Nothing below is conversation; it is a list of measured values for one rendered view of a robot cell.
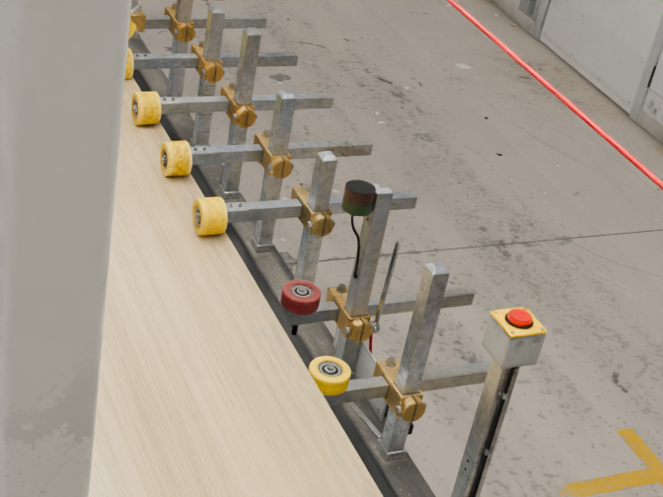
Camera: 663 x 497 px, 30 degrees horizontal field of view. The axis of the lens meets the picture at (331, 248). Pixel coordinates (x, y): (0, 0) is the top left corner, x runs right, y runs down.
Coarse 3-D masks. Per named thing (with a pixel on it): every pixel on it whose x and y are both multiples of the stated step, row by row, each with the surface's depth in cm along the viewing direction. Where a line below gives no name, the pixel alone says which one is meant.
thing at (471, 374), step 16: (448, 368) 247; (464, 368) 248; (480, 368) 249; (352, 384) 238; (368, 384) 239; (384, 384) 240; (432, 384) 244; (448, 384) 246; (464, 384) 248; (336, 400) 236; (352, 400) 238
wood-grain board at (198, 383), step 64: (128, 128) 300; (128, 192) 275; (192, 192) 280; (128, 256) 254; (192, 256) 258; (128, 320) 236; (192, 320) 239; (256, 320) 243; (128, 384) 220; (192, 384) 223; (256, 384) 226; (128, 448) 206; (192, 448) 209; (256, 448) 212; (320, 448) 214
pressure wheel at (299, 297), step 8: (296, 280) 256; (288, 288) 253; (296, 288) 254; (304, 288) 253; (312, 288) 254; (288, 296) 251; (296, 296) 251; (304, 296) 252; (312, 296) 252; (320, 296) 253; (288, 304) 251; (296, 304) 250; (304, 304) 250; (312, 304) 251; (296, 312) 251; (304, 312) 251; (312, 312) 252; (296, 328) 258
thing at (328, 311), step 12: (456, 288) 272; (468, 288) 273; (372, 300) 263; (396, 300) 264; (408, 300) 265; (444, 300) 269; (456, 300) 270; (468, 300) 272; (288, 312) 255; (324, 312) 257; (336, 312) 258; (372, 312) 262; (384, 312) 264; (396, 312) 265
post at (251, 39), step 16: (256, 32) 296; (256, 48) 298; (240, 64) 301; (256, 64) 301; (240, 80) 302; (240, 96) 304; (240, 128) 309; (240, 144) 312; (224, 176) 318; (240, 176) 317
